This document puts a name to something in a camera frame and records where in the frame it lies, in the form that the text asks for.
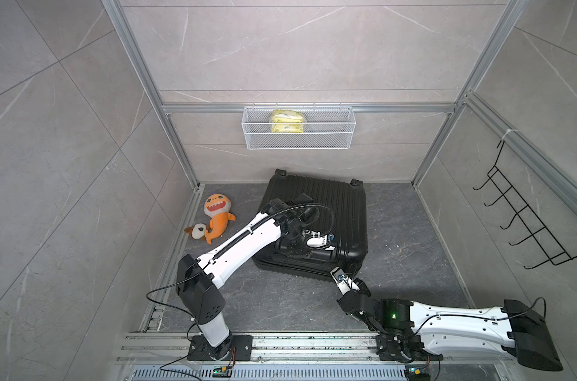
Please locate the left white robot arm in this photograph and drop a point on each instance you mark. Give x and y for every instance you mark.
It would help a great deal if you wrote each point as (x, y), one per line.
(200, 279)

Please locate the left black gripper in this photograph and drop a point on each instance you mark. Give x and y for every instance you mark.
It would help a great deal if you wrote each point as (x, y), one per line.
(305, 228)

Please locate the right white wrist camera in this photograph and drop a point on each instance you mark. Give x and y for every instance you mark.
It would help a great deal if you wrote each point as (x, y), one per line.
(343, 282)

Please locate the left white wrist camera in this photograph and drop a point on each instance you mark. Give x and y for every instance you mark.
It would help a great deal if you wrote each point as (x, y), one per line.
(317, 241)

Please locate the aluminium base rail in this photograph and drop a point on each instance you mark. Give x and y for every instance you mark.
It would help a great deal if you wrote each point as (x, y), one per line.
(290, 356)

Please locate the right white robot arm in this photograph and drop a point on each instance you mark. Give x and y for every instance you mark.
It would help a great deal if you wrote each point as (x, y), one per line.
(409, 331)

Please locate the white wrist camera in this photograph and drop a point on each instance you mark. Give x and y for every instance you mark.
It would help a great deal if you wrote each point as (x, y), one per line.
(317, 241)
(343, 282)

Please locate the yellow packet in basket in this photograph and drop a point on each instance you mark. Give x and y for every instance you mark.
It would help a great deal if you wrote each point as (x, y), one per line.
(287, 121)

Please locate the orange shark plush toy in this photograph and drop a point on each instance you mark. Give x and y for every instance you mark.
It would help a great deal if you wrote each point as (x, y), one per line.
(218, 208)

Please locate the white cable tie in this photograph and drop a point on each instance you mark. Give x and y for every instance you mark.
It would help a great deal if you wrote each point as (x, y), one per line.
(507, 132)

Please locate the black wire hook rack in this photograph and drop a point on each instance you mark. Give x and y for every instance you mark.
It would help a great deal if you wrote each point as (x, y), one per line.
(553, 251)

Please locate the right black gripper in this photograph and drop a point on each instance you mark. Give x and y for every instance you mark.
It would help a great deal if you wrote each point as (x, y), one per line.
(361, 291)

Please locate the black hard-shell suitcase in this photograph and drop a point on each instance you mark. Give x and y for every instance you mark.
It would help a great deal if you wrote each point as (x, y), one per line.
(343, 213)

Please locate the white wire mesh basket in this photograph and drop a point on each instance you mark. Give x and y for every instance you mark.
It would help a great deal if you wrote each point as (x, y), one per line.
(316, 127)

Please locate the small brown white plush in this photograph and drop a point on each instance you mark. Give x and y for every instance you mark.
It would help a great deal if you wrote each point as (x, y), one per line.
(197, 231)

